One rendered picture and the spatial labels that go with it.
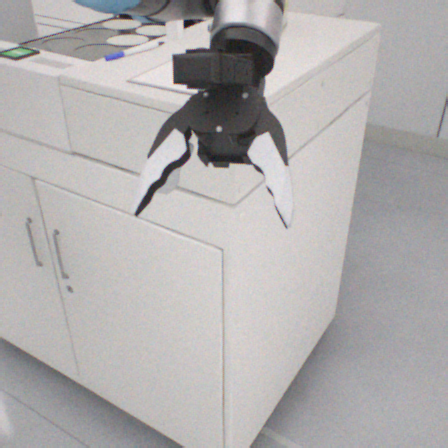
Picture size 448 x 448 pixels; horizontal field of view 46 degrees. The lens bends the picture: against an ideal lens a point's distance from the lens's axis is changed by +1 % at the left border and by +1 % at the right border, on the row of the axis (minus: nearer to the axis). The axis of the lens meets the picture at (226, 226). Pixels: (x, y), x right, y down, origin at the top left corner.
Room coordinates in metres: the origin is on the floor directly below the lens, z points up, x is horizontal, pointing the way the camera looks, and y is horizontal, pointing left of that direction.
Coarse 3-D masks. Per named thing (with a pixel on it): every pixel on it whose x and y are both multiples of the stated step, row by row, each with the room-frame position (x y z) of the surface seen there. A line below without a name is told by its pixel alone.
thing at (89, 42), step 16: (80, 32) 1.39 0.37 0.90; (96, 32) 1.39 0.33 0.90; (112, 32) 1.39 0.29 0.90; (128, 32) 1.39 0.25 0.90; (48, 48) 1.24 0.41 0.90; (64, 48) 1.25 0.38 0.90; (80, 48) 1.25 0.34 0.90; (96, 48) 1.25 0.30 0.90; (112, 48) 1.25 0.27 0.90; (128, 48) 1.25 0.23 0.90
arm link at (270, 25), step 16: (224, 0) 0.58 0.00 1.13; (240, 0) 0.57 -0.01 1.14; (256, 0) 0.57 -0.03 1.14; (272, 0) 0.58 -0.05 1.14; (224, 16) 0.56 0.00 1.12; (240, 16) 0.55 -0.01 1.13; (256, 16) 0.55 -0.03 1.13; (272, 16) 0.56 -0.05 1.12; (208, 32) 0.60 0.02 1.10; (272, 32) 0.55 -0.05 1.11
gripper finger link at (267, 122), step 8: (264, 104) 0.48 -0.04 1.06; (264, 112) 0.47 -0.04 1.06; (264, 120) 0.46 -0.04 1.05; (272, 120) 0.46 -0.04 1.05; (256, 128) 0.46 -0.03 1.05; (264, 128) 0.46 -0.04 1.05; (272, 128) 0.45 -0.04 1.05; (280, 128) 0.45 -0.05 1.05; (256, 136) 0.45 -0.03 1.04; (272, 136) 0.45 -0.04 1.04; (280, 136) 0.45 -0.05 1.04; (280, 144) 0.44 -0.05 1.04; (280, 152) 0.43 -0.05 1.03; (288, 160) 0.43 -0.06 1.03
